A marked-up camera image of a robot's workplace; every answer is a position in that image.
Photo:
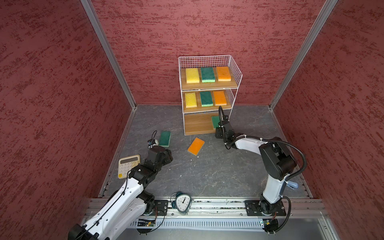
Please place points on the white wire wooden shelf rack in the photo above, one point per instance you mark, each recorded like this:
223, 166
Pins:
208, 84

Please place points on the green analog clock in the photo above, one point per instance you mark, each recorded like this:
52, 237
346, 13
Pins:
182, 202

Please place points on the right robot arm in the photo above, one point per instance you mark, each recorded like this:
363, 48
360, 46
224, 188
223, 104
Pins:
277, 158

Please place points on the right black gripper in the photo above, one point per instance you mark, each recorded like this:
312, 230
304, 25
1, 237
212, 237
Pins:
217, 133

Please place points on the cream calculator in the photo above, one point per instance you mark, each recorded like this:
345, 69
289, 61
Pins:
126, 164

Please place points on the light green sponge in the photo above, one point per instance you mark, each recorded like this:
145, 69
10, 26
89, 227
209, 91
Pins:
215, 122

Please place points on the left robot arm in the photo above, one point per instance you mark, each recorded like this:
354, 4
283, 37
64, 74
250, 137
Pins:
129, 202

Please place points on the circuit board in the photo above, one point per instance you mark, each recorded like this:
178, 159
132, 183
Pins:
146, 223
271, 226

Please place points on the right circuit board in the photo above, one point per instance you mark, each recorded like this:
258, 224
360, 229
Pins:
271, 226

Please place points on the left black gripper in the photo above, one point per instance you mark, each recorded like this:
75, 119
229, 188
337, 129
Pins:
167, 156

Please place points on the left circuit board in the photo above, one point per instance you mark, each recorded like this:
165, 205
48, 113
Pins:
146, 223

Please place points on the small light blue stapler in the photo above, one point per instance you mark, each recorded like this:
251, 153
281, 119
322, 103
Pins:
292, 185

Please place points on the dark green sponge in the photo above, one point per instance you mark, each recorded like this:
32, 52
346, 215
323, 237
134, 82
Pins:
208, 75
206, 99
165, 138

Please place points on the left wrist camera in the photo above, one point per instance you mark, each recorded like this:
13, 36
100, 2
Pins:
152, 143

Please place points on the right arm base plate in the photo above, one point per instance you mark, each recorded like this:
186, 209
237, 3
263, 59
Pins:
255, 207

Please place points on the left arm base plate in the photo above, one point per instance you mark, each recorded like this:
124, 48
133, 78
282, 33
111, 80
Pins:
160, 208

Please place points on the yellow sponge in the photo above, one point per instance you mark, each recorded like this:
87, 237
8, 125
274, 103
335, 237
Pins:
190, 100
192, 76

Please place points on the orange sponge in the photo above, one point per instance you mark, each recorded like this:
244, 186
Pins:
220, 98
223, 74
196, 146

